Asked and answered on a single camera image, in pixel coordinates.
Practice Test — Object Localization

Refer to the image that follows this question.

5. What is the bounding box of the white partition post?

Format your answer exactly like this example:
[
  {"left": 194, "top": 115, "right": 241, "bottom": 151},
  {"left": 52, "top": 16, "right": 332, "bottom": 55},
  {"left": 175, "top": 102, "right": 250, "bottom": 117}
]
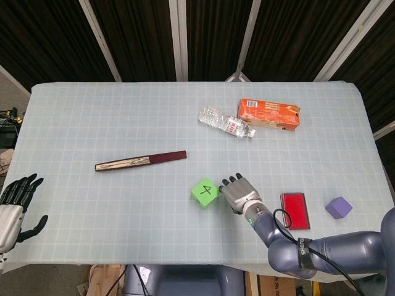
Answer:
[
  {"left": 224, "top": 0, "right": 263, "bottom": 83},
  {"left": 78, "top": 0, "right": 122, "bottom": 83},
  {"left": 314, "top": 0, "right": 389, "bottom": 82},
  {"left": 177, "top": 0, "right": 189, "bottom": 82}
]

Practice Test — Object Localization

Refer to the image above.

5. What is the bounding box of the black cable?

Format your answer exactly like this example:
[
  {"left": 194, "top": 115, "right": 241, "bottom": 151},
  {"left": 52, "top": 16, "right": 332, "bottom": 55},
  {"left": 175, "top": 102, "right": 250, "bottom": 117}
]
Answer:
[{"left": 272, "top": 208, "right": 367, "bottom": 296}]

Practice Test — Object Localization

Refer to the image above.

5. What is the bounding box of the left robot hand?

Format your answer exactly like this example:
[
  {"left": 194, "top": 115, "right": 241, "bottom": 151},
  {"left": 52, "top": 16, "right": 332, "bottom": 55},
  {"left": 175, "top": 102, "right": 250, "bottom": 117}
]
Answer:
[{"left": 0, "top": 173, "right": 49, "bottom": 253}]

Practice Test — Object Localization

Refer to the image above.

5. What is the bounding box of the black equipment with yellow cables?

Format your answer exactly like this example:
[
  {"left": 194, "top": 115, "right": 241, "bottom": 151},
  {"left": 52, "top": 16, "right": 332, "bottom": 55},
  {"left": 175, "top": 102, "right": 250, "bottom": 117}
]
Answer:
[{"left": 0, "top": 107, "right": 22, "bottom": 149}]

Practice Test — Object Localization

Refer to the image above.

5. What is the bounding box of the brown cardboard box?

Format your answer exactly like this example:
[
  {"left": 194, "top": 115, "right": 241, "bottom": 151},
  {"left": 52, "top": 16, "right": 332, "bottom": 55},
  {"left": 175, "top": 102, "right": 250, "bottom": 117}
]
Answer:
[{"left": 257, "top": 274, "right": 297, "bottom": 296}]

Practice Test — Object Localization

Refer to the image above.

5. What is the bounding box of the green cube with handwritten numbers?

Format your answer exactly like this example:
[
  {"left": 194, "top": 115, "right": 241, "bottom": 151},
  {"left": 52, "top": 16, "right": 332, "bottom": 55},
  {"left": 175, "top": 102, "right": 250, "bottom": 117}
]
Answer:
[{"left": 190, "top": 177, "right": 222, "bottom": 210}]

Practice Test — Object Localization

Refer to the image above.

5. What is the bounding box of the black strap with white print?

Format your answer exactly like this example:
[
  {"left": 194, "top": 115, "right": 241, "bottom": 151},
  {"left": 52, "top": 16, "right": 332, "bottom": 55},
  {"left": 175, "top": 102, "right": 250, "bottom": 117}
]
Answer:
[{"left": 296, "top": 236, "right": 318, "bottom": 272}]

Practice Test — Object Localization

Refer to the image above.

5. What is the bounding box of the clear plastic water bottle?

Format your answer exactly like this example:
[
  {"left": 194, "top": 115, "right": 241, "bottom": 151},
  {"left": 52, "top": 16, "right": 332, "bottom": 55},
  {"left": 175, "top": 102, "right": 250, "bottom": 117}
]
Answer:
[{"left": 197, "top": 106, "right": 257, "bottom": 139}]

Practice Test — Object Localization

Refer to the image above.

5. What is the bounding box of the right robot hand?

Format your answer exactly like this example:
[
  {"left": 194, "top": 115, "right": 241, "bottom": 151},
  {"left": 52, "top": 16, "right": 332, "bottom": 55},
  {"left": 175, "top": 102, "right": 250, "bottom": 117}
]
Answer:
[{"left": 218, "top": 172, "right": 263, "bottom": 215}]

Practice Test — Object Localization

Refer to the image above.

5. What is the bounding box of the light blue grid table cloth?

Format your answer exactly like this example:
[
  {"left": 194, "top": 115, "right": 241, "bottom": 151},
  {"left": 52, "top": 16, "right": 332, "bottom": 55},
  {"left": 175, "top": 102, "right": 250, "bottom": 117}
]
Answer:
[{"left": 6, "top": 80, "right": 388, "bottom": 275}]

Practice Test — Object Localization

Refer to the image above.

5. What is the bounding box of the purple cube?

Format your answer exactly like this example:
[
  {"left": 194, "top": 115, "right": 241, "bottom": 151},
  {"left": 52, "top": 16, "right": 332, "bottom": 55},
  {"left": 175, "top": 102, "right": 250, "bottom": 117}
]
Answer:
[{"left": 325, "top": 196, "right": 354, "bottom": 220}]

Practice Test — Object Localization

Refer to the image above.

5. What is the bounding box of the orange cardboard box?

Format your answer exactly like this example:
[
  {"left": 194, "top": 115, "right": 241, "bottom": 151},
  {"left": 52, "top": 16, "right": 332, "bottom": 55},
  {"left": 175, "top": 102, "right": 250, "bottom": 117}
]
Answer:
[{"left": 236, "top": 98, "right": 302, "bottom": 132}]

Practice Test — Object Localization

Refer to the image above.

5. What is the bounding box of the grey robot torso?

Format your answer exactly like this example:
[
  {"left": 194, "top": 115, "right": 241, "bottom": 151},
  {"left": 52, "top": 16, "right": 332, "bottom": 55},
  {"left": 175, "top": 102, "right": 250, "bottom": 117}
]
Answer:
[{"left": 123, "top": 264, "right": 246, "bottom": 296}]

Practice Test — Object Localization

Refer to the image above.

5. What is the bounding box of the light wooden frame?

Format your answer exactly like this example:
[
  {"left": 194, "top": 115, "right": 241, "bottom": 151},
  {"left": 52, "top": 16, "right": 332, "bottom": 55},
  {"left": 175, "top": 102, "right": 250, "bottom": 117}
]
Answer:
[{"left": 88, "top": 265, "right": 127, "bottom": 296}]

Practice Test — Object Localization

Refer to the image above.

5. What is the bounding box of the folded dark red hand fan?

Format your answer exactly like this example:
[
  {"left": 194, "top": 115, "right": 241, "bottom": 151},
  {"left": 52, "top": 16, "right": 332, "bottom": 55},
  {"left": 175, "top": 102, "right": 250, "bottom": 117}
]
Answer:
[{"left": 94, "top": 150, "right": 188, "bottom": 173}]

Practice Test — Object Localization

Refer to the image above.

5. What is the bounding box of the flat red case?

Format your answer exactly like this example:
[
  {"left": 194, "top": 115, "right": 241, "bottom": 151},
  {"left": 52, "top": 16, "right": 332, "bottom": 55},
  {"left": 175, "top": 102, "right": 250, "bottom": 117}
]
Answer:
[{"left": 280, "top": 192, "right": 310, "bottom": 231}]

